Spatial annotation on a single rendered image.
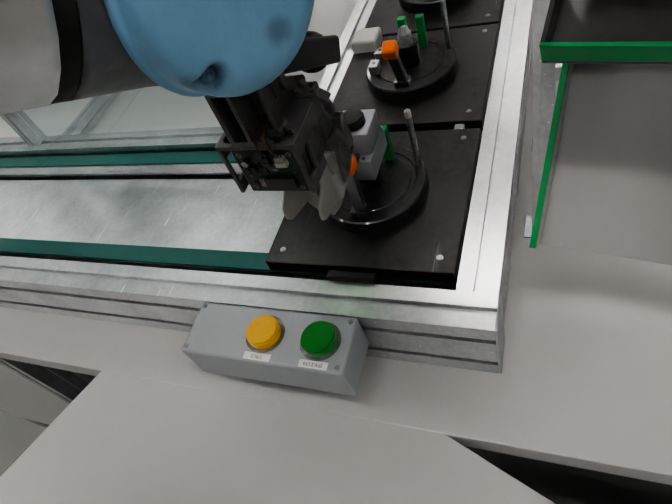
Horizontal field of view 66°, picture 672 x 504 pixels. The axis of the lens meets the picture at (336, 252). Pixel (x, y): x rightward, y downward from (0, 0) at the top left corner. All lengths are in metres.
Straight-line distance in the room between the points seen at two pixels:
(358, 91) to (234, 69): 0.69
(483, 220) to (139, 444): 0.52
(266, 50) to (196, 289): 0.54
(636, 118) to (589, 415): 0.30
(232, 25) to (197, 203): 0.72
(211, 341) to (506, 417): 0.35
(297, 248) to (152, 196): 0.38
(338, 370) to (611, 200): 0.32
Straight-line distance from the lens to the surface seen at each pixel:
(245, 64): 0.18
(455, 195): 0.65
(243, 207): 0.83
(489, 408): 0.62
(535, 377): 0.64
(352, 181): 0.59
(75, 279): 0.84
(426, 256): 0.60
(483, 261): 0.60
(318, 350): 0.56
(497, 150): 0.73
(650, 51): 0.43
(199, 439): 0.71
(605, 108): 0.57
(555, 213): 0.57
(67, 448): 0.83
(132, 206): 0.97
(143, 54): 0.18
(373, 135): 0.60
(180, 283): 0.73
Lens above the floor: 1.44
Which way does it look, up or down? 48 degrees down
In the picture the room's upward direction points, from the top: 25 degrees counter-clockwise
